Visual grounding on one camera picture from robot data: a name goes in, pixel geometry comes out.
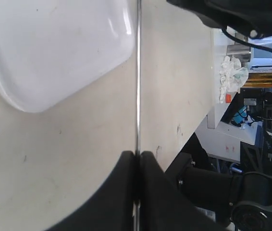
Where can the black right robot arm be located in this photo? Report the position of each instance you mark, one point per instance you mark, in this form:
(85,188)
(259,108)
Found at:
(247,199)

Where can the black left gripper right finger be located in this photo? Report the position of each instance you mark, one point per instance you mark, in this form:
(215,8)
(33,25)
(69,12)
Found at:
(169,199)

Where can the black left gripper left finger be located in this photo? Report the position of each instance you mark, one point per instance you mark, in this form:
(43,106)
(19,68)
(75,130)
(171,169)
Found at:
(110,208)

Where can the white plastic tray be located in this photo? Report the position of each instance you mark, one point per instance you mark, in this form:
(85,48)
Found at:
(50,49)

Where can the crumpled white gloves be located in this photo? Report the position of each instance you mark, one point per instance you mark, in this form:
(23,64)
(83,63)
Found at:
(232,77)

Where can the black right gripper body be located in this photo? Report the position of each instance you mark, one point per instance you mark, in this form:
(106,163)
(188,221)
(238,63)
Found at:
(252,18)

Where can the thin metal skewer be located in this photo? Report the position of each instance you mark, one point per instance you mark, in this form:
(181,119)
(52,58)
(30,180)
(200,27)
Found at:
(136,224)

